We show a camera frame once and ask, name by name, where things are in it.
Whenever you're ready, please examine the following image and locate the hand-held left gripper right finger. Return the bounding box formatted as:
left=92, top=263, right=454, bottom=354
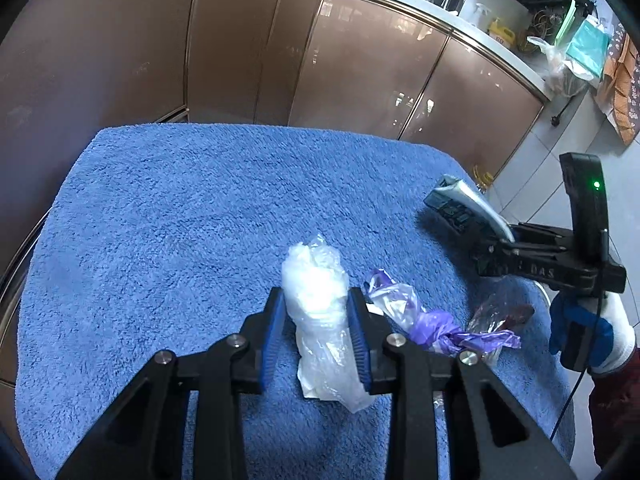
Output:
left=347, top=287, right=576, bottom=480

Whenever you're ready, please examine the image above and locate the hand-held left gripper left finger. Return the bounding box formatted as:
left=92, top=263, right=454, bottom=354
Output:
left=55, top=287, right=288, bottom=480

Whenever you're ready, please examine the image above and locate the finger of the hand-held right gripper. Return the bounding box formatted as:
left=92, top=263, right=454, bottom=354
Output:
left=510, top=224, right=572, bottom=246
left=472, top=241, right=563, bottom=265

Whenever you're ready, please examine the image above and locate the clear plastic bag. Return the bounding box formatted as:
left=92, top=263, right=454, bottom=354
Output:
left=281, top=234, right=372, bottom=414
left=527, top=35, right=594, bottom=97

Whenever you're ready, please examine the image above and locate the person's right forearm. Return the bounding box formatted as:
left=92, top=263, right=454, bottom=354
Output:
left=587, top=345, right=640, bottom=471

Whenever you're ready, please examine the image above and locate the person's right hand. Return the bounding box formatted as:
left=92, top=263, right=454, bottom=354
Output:
left=549, top=290, right=639, bottom=376

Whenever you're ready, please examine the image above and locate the clear red wrapper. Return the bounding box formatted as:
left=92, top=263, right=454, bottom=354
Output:
left=467, top=289, right=537, bottom=337

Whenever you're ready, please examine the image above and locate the cooking oil bottle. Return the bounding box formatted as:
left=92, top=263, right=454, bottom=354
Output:
left=472, top=165, right=497, bottom=197

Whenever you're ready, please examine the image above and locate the purple plastic bag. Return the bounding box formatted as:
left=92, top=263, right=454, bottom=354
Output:
left=362, top=269, right=522, bottom=361

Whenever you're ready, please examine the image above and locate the orange floral cloth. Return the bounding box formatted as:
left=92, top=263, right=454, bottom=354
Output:
left=595, top=25, right=640, bottom=144

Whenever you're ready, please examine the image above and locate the blue terry towel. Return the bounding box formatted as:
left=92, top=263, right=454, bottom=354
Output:
left=15, top=122, right=576, bottom=480

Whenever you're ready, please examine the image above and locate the green paper bag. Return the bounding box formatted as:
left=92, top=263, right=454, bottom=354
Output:
left=565, top=12, right=614, bottom=82

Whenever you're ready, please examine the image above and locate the yellow bottle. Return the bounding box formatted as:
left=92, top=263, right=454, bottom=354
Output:
left=487, top=17, right=517, bottom=47

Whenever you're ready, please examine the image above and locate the white kitchen countertop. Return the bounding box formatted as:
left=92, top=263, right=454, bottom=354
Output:
left=310, top=0, right=557, bottom=102

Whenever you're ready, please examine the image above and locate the brown kitchen cabinet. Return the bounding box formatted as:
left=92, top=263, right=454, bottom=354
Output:
left=0, top=0, right=547, bottom=386

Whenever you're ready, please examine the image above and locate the black cable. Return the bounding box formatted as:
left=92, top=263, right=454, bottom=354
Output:
left=549, top=230, right=612, bottom=442

